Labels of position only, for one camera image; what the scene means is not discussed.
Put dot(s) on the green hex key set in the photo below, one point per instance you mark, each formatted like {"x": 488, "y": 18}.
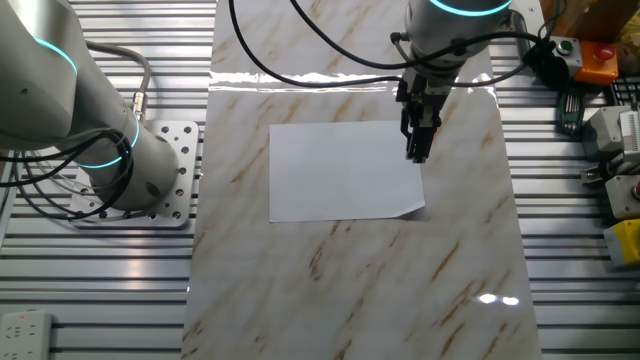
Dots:
{"x": 570, "y": 110}

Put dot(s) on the grey box with red button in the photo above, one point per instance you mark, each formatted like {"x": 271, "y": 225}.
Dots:
{"x": 622, "y": 197}

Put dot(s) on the orange emergency stop box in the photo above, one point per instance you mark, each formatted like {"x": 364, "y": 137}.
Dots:
{"x": 595, "y": 67}

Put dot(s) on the grey box with green button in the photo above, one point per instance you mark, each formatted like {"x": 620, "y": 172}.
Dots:
{"x": 567, "y": 52}

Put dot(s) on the black keyboard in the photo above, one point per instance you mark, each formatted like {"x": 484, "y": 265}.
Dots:
{"x": 627, "y": 90}

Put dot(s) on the marble pattern table mat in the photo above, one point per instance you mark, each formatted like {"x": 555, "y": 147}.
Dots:
{"x": 350, "y": 290}

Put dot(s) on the yellow button box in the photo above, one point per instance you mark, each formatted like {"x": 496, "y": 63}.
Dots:
{"x": 624, "y": 244}

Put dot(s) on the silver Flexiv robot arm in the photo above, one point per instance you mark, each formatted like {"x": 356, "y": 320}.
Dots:
{"x": 50, "y": 100}

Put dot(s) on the brown wooden board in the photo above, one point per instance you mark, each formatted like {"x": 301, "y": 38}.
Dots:
{"x": 595, "y": 17}

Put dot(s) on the aluminium robot mounting plate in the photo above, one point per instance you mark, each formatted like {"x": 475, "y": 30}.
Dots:
{"x": 185, "y": 175}

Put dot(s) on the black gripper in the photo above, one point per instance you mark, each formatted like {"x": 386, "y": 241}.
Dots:
{"x": 425, "y": 97}

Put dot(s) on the white power strip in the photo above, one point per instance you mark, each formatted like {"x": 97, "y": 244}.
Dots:
{"x": 25, "y": 335}

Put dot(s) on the silver finned camera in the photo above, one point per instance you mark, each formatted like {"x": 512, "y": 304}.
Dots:
{"x": 607, "y": 132}

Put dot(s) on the white paper sheet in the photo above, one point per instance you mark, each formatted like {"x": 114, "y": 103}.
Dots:
{"x": 340, "y": 175}

